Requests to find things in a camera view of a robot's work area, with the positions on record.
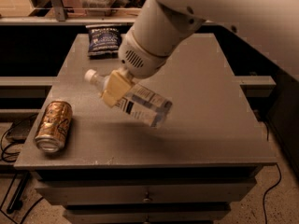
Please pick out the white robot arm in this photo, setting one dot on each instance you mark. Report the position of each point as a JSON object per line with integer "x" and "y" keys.
{"x": 270, "y": 26}

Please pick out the orange soda can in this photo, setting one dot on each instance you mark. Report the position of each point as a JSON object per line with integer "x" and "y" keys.
{"x": 54, "y": 126}

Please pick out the grey metal shelf rail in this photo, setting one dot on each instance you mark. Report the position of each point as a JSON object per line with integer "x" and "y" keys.
{"x": 63, "y": 12}

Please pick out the blue plastic bottle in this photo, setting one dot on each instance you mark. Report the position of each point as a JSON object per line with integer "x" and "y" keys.
{"x": 139, "y": 102}

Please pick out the black power adapter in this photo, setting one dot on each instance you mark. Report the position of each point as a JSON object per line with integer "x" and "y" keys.
{"x": 18, "y": 132}

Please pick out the drawer knob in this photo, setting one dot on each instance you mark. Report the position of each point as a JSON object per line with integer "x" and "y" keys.
{"x": 147, "y": 198}

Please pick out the clear plastic container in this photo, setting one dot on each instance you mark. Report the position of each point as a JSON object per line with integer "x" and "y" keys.
{"x": 97, "y": 7}

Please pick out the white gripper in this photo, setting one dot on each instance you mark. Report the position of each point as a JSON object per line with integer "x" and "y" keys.
{"x": 139, "y": 61}

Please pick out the blue chip bag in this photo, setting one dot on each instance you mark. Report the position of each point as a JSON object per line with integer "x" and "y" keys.
{"x": 103, "y": 40}

